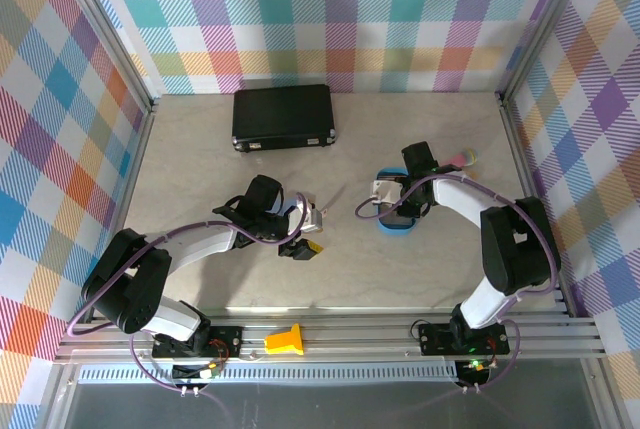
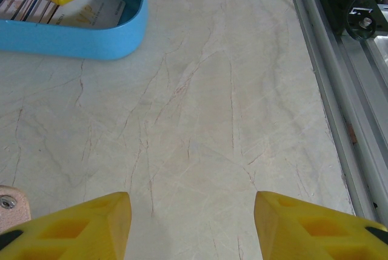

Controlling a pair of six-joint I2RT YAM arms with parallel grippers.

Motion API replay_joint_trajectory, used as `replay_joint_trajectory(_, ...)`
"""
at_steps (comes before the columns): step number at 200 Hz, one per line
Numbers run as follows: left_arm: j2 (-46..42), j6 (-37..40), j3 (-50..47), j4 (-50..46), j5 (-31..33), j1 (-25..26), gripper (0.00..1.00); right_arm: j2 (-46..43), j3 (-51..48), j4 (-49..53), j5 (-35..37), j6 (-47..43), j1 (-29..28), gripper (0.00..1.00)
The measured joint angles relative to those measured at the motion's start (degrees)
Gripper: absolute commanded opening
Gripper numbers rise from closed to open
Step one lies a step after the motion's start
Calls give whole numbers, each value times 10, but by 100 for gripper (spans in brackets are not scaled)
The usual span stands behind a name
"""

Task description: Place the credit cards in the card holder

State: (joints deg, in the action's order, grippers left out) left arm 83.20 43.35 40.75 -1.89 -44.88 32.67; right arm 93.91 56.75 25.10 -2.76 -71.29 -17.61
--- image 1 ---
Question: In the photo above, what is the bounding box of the pink toy microphone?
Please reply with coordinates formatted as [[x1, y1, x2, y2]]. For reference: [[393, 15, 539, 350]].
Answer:
[[447, 147, 480, 168]]

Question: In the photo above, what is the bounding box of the blue oval tray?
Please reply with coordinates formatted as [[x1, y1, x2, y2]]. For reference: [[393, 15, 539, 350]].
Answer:
[[374, 166, 420, 239]]

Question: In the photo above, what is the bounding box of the black hard case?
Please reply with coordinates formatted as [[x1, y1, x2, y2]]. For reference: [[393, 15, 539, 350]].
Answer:
[[231, 83, 337, 153]]

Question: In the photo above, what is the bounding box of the small controller board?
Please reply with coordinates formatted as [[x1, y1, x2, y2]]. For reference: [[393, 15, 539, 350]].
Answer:
[[455, 357, 496, 386], [171, 362, 222, 383]]

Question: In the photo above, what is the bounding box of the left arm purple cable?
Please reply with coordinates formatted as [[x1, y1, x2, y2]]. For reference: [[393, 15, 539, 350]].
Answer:
[[66, 192, 309, 394]]

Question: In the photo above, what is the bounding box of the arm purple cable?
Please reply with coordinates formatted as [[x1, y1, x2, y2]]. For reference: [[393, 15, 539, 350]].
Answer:
[[354, 173, 562, 393], [66, 192, 309, 394]]

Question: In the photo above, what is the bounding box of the yellow printed bracket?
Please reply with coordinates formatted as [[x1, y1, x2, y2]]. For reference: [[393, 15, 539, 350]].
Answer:
[[263, 322, 306, 356]]

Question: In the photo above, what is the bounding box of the aluminium front rail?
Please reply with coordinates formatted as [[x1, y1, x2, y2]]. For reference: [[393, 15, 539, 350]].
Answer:
[[53, 312, 604, 365]]

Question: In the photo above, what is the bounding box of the aluminium table side rail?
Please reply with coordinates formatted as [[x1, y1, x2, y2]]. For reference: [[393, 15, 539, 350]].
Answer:
[[494, 91, 576, 318], [84, 98, 160, 323]]

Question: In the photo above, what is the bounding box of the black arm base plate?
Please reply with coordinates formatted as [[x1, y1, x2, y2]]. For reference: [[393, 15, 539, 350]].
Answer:
[[417, 322, 512, 356], [151, 326, 245, 358]]

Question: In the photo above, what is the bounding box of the slotted cable duct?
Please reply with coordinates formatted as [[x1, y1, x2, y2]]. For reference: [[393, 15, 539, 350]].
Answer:
[[78, 366, 460, 384]]

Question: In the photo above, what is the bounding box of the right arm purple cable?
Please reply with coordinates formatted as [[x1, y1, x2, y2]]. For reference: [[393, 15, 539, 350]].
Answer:
[[354, 173, 562, 393]]

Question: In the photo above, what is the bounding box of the aluminium frame post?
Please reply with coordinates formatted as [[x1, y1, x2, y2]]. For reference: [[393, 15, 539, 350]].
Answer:
[[497, 0, 594, 105], [58, 0, 160, 118]]

